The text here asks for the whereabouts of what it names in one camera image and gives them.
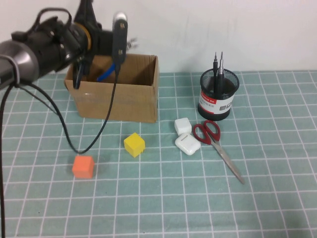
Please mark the orange cube block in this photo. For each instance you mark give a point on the orange cube block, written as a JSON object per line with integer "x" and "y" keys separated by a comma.
{"x": 83, "y": 167}

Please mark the white earbuds case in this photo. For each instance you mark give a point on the white earbuds case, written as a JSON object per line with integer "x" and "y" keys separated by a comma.
{"x": 187, "y": 144}

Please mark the brown cardboard box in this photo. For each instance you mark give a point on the brown cardboard box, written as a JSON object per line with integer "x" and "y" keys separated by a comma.
{"x": 133, "y": 106}

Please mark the black zip tie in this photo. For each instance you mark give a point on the black zip tie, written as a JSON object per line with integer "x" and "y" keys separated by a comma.
{"x": 37, "y": 99}

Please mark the black mesh pen holder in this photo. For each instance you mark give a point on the black mesh pen holder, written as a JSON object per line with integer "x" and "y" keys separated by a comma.
{"x": 213, "y": 106}

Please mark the green checked tablecloth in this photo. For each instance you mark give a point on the green checked tablecloth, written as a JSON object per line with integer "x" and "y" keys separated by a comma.
{"x": 272, "y": 173}

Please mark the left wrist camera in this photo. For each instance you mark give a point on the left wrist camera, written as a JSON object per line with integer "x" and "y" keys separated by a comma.
{"x": 120, "y": 39}

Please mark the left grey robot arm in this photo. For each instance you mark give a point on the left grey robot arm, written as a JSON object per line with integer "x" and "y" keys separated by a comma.
{"x": 24, "y": 59}

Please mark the white zip tie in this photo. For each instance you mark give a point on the white zip tie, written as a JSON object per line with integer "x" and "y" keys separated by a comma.
{"x": 15, "y": 72}

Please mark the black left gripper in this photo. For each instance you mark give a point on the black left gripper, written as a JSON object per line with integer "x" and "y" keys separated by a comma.
{"x": 102, "y": 42}

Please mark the yellow cube block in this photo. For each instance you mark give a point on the yellow cube block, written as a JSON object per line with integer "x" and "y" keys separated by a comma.
{"x": 134, "y": 145}

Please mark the thin black precision screwdriver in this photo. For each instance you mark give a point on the thin black precision screwdriver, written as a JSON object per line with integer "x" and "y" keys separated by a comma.
{"x": 215, "y": 67}

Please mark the white cube block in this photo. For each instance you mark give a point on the white cube block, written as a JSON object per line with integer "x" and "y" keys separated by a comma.
{"x": 183, "y": 126}

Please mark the thick black screwdriver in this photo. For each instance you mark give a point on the thick black screwdriver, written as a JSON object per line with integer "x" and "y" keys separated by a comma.
{"x": 221, "y": 79}

